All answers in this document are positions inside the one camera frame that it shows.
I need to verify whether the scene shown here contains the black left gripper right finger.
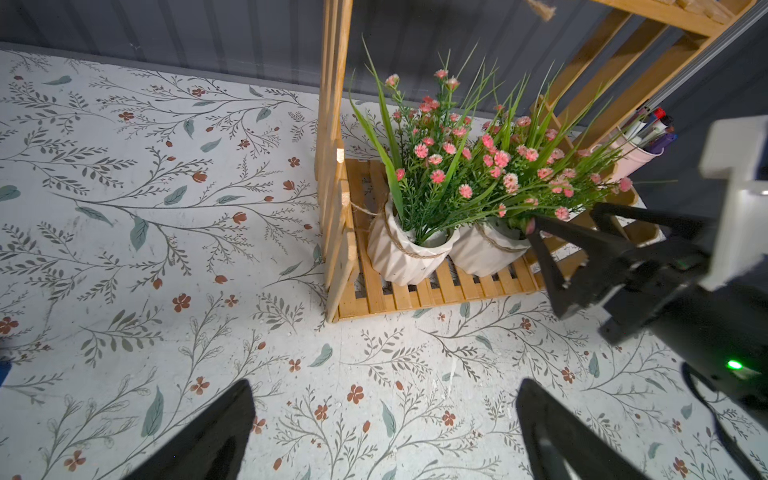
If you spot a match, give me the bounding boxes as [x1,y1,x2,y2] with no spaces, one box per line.
[516,378,646,480]

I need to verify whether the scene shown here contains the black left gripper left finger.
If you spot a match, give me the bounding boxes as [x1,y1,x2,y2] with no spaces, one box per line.
[127,379,255,480]

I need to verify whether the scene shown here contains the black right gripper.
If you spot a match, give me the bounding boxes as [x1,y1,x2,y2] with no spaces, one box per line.
[526,203,767,360]

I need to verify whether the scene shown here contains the pink flower pot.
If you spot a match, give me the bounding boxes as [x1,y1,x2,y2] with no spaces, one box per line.
[449,81,631,277]
[352,58,503,286]

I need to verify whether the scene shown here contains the wooden two-tier rack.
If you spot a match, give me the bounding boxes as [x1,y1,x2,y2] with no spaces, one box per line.
[315,1,767,323]

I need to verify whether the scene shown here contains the pink pen cup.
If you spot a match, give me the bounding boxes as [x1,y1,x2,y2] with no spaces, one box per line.
[608,137,662,181]

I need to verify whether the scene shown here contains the markers in pink cup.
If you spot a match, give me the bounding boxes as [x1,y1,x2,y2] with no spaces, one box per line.
[620,107,675,154]

